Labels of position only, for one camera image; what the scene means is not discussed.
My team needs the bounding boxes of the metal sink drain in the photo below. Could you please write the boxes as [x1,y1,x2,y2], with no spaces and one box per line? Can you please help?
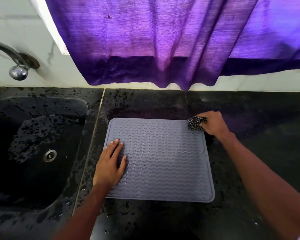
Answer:
[43,149,57,163]

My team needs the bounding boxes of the person's left forearm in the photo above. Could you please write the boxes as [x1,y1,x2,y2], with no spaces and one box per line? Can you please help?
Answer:
[52,182,115,240]

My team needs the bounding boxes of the person's right forearm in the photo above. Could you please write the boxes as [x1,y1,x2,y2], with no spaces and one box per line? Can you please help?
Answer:
[216,131,300,240]

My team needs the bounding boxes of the chrome wall faucet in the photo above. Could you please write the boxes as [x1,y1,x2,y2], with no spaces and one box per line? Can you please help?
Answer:
[0,39,40,81]

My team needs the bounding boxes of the person's left hand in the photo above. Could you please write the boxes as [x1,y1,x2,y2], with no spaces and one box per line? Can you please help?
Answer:
[93,139,127,191]

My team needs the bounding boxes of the purple curtain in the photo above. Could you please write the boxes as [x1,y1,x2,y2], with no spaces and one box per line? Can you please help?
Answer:
[44,0,300,91]

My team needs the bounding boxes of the black granite sink basin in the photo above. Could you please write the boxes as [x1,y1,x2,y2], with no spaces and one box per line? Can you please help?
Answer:
[0,96,89,224]

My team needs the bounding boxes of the grey ribbed silicone mat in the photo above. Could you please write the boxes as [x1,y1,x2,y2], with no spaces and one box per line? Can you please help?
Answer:
[103,118,215,203]

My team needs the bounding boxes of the person's right hand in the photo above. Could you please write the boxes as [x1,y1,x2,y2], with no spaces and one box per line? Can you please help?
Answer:
[196,111,231,138]

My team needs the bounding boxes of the black white checkered cloth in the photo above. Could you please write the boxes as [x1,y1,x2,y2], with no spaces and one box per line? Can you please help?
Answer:
[187,116,208,132]

